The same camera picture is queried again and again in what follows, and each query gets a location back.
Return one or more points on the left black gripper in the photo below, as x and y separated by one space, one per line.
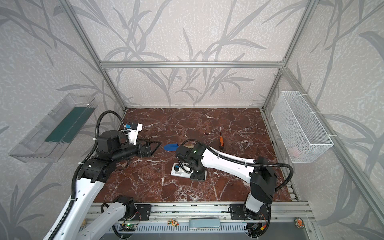
143 149

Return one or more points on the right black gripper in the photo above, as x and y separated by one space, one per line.
198 175

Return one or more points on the orange handled screwdriver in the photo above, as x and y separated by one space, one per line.
221 140

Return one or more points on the white remote control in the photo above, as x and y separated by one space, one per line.
179 174

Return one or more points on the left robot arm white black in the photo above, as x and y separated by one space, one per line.
89 178

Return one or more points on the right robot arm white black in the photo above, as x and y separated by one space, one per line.
258 173

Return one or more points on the left green led controller board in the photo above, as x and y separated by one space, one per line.
127 227

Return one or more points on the pink object in basket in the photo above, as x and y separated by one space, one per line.
296 153

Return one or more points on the round orange black badge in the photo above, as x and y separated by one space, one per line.
299 223

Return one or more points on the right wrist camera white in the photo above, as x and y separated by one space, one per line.
183 167

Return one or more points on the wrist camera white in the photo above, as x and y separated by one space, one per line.
131 131
183 167

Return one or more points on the blue toy shovel wooden handle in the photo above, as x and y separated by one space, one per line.
171 147

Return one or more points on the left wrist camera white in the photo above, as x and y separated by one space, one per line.
131 131

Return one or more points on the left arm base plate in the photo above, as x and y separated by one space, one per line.
143 212

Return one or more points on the grey rectangular box on rail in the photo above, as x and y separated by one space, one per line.
204 223

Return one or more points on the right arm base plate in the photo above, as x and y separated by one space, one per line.
240 212

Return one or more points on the clear plastic wall shelf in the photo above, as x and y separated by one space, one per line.
47 142

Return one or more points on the white wire mesh basket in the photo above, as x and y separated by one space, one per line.
299 126

